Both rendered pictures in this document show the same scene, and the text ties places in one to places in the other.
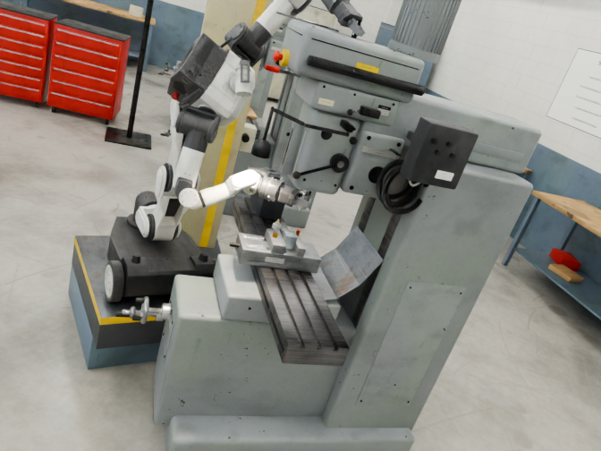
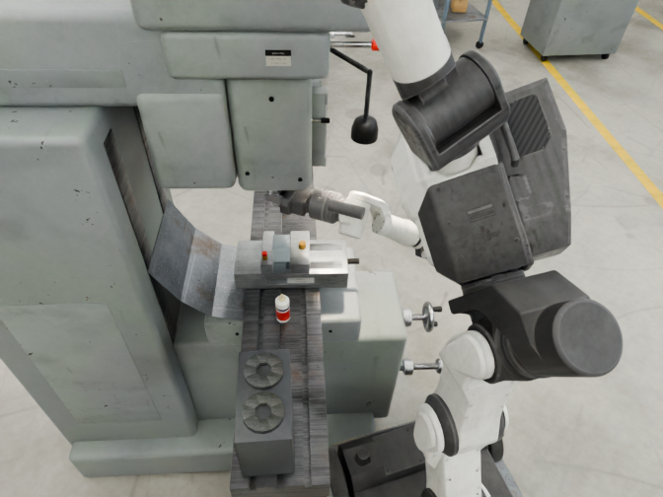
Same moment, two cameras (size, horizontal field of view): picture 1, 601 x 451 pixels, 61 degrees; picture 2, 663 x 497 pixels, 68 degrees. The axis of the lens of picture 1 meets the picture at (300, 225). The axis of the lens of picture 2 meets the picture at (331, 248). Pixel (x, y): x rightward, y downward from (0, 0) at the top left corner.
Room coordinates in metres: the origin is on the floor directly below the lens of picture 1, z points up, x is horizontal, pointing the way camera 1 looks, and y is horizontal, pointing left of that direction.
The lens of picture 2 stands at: (2.98, 0.49, 2.11)
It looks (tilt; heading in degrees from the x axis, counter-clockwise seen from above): 45 degrees down; 197
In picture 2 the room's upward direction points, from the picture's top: 3 degrees clockwise
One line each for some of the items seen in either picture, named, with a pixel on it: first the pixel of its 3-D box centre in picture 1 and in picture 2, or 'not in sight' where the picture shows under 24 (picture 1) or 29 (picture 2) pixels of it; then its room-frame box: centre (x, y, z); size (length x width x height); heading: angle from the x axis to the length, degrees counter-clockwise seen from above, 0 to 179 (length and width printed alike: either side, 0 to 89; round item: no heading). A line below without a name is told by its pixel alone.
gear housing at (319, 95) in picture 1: (346, 97); (251, 34); (2.00, -0.02, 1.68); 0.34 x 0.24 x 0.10; 112
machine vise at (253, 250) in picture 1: (278, 249); (291, 259); (2.00, 0.06, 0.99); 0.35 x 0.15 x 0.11; 111
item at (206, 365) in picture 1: (249, 353); (293, 350); (1.98, 0.04, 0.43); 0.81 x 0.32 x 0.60; 112
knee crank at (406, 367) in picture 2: (141, 312); (428, 366); (1.91, 0.56, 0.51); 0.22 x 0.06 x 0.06; 112
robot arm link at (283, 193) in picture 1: (282, 193); (308, 201); (1.99, 0.11, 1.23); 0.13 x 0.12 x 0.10; 177
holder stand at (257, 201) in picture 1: (269, 191); (266, 410); (2.51, 0.21, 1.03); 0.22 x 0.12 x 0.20; 24
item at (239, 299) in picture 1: (275, 290); (284, 293); (1.99, 0.02, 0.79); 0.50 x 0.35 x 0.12; 112
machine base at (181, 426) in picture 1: (285, 406); (234, 394); (2.08, -0.21, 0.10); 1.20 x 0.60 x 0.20; 112
